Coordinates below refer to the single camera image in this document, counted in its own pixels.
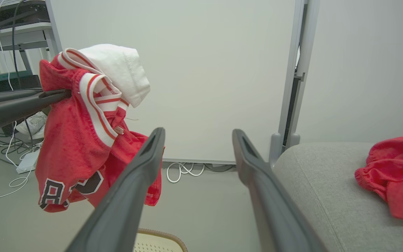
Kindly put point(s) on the grey fabric sofa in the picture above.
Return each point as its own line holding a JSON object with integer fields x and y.
{"x": 327, "y": 196}

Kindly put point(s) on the large white partition panel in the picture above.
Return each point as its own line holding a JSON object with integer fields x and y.
{"x": 205, "y": 70}

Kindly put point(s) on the red basketball shorts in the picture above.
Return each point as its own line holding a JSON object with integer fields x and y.
{"x": 397, "y": 175}

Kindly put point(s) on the narrow white partition panel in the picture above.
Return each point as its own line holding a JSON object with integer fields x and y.
{"x": 362, "y": 63}

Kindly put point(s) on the red basketball jersey white trim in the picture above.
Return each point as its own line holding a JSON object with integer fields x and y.
{"x": 68, "y": 140}

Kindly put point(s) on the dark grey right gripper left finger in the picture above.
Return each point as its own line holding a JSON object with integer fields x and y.
{"x": 124, "y": 203}

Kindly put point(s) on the dark box with green edge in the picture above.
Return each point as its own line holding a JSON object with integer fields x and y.
{"x": 9, "y": 82}

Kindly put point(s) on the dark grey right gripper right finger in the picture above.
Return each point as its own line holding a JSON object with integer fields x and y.
{"x": 271, "y": 203}

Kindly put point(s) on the white sneaker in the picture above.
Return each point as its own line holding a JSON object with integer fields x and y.
{"x": 32, "y": 122}

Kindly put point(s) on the grey metal desk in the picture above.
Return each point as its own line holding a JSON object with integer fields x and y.
{"x": 16, "y": 31}

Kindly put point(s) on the cream plastic laundry basket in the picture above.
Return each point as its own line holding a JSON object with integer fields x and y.
{"x": 156, "y": 242}

